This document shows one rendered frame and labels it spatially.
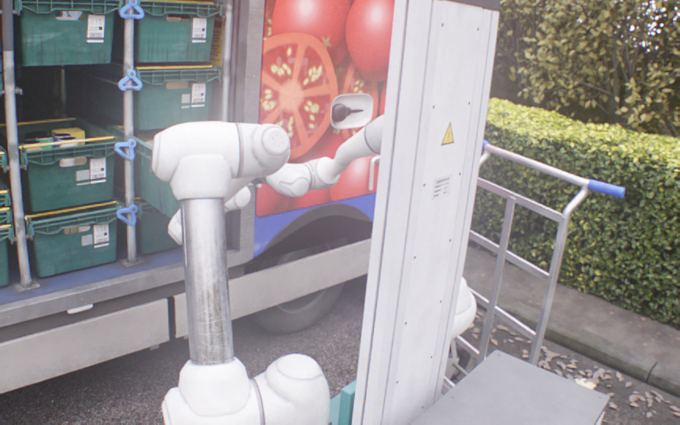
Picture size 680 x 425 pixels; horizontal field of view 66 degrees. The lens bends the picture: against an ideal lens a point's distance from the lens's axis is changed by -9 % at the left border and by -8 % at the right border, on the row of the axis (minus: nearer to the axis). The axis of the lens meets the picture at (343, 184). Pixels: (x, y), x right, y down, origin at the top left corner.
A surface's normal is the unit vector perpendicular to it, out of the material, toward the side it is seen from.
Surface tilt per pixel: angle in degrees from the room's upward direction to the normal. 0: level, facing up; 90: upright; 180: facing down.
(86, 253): 91
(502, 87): 61
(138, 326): 90
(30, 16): 94
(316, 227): 90
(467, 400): 0
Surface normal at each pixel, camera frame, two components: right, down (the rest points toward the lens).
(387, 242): -0.64, 0.17
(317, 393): 0.69, -0.07
